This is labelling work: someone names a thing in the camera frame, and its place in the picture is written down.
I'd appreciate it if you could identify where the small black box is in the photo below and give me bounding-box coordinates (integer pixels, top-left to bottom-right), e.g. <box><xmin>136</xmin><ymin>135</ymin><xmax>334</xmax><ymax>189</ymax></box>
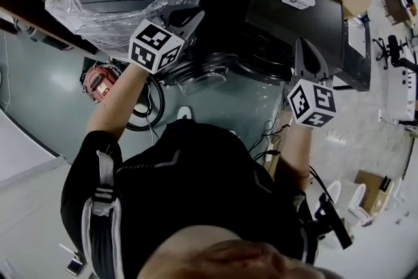
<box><xmin>378</xmin><ymin>175</ymin><xmax>392</xmax><ymax>193</ymax></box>

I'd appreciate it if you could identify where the person's black clothing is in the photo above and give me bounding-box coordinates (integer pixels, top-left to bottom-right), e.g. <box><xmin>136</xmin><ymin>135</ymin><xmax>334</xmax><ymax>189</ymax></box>
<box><xmin>60</xmin><ymin>120</ymin><xmax>319</xmax><ymax>279</ymax></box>

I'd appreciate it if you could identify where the wooden shelf frame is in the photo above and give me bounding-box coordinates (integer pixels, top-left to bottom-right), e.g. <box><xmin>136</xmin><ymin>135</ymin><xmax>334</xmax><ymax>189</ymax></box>
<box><xmin>0</xmin><ymin>3</ymin><xmax>99</xmax><ymax>55</ymax></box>

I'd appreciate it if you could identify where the black side table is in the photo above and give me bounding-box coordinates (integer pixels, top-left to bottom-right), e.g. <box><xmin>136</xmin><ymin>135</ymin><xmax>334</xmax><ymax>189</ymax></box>
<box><xmin>332</xmin><ymin>18</ymin><xmax>374</xmax><ymax>93</ymax></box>

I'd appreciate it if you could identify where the white toilet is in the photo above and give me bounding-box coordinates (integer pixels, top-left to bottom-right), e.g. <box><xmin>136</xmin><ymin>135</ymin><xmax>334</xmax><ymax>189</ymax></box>
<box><xmin>313</xmin><ymin>180</ymin><xmax>342</xmax><ymax>214</ymax></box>
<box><xmin>346</xmin><ymin>182</ymin><xmax>374</xmax><ymax>228</ymax></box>

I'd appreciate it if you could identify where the wooden slat pallet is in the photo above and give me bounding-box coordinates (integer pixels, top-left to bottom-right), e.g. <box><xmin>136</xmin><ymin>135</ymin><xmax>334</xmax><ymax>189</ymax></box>
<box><xmin>261</xmin><ymin>109</ymin><xmax>293</xmax><ymax>181</ymax></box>

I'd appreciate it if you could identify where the grey shoulder strap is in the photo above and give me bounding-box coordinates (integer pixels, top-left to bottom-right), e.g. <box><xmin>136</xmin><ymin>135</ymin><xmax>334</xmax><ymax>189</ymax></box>
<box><xmin>81</xmin><ymin>150</ymin><xmax>123</xmax><ymax>279</ymax></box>

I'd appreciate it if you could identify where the black cable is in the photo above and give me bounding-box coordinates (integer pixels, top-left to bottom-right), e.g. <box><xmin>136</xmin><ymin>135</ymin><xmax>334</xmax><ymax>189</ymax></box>
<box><xmin>308</xmin><ymin>165</ymin><xmax>331</xmax><ymax>204</ymax></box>

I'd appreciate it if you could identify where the person's right forearm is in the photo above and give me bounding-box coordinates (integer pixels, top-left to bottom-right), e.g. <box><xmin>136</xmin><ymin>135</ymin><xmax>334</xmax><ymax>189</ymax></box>
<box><xmin>277</xmin><ymin>120</ymin><xmax>315</xmax><ymax>191</ymax></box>

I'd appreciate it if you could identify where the dark grey washing machine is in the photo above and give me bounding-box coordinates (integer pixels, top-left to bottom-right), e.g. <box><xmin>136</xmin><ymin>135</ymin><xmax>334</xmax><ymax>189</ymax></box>
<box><xmin>233</xmin><ymin>0</ymin><xmax>346</xmax><ymax>88</ymax></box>

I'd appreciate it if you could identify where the black coiled hose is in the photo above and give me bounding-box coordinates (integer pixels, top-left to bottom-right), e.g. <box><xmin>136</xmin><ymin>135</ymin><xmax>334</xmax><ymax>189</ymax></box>
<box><xmin>125</xmin><ymin>74</ymin><xmax>166</xmax><ymax>133</ymax></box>

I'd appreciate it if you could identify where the person's face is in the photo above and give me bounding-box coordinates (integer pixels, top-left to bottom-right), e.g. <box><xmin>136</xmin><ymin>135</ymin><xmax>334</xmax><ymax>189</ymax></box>
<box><xmin>140</xmin><ymin>227</ymin><xmax>347</xmax><ymax>279</ymax></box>

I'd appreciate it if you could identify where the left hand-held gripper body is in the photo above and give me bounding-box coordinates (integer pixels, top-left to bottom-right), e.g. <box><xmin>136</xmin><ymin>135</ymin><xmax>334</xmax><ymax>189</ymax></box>
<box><xmin>128</xmin><ymin>18</ymin><xmax>187</xmax><ymax>74</ymax></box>

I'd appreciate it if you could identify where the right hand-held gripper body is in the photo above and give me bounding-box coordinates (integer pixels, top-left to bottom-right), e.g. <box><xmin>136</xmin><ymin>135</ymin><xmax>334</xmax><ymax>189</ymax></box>
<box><xmin>287</xmin><ymin>73</ymin><xmax>338</xmax><ymax>128</ymax></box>

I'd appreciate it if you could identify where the person's left forearm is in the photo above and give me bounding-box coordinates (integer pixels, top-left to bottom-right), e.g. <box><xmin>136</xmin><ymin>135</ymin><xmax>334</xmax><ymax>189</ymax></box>
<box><xmin>86</xmin><ymin>60</ymin><xmax>148</xmax><ymax>142</ymax></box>

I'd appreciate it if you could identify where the brown wooden table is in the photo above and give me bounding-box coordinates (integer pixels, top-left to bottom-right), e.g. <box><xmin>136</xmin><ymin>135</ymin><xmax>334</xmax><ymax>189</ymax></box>
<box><xmin>380</xmin><ymin>0</ymin><xmax>418</xmax><ymax>27</ymax></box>

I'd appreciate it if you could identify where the grey and black recorder box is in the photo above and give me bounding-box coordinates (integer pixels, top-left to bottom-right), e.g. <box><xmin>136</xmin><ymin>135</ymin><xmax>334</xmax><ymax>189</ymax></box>
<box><xmin>313</xmin><ymin>192</ymin><xmax>354</xmax><ymax>251</ymax></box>

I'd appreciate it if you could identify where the black office chair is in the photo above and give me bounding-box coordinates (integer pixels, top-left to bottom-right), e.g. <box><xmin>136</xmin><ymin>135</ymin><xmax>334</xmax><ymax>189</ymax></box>
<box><xmin>372</xmin><ymin>35</ymin><xmax>418</xmax><ymax>71</ymax></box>

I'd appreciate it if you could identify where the white desk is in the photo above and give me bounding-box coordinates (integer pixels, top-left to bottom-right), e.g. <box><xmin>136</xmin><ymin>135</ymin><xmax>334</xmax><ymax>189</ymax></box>
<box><xmin>387</xmin><ymin>56</ymin><xmax>418</xmax><ymax>123</ymax></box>

